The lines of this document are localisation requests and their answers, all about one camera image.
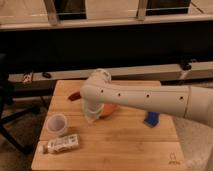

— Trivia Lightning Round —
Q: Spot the small clear plastic bottle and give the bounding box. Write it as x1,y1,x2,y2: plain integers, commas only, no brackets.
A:
38,134,79,154

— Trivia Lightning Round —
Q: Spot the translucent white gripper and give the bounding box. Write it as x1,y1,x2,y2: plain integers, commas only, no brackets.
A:
85,109,101,123

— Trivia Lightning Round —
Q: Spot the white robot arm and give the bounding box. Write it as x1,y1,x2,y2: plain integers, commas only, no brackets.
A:
80,69,213,128

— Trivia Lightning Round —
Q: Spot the orange bowl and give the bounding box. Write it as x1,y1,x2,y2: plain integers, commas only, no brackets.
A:
100,104,117,118

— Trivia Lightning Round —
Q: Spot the black clamp with cable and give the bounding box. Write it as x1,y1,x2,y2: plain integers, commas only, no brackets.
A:
175,59,198,84

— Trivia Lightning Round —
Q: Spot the black chair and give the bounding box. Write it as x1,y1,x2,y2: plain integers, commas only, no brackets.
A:
0,53,48,154

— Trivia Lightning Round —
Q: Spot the blue sponge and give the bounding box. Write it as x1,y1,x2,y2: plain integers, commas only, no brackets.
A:
144,112,159,127

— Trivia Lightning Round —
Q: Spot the red brown oblong object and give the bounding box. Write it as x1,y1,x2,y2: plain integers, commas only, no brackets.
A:
68,92,81,101

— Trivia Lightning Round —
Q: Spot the white black clip on ledge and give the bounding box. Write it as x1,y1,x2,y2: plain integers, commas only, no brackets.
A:
22,72,33,84

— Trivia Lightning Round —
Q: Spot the small black object on ledge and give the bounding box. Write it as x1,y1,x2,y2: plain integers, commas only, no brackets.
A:
42,72,52,79

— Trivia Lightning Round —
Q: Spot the white plastic cup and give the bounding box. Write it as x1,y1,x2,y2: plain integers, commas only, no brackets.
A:
46,114,68,136

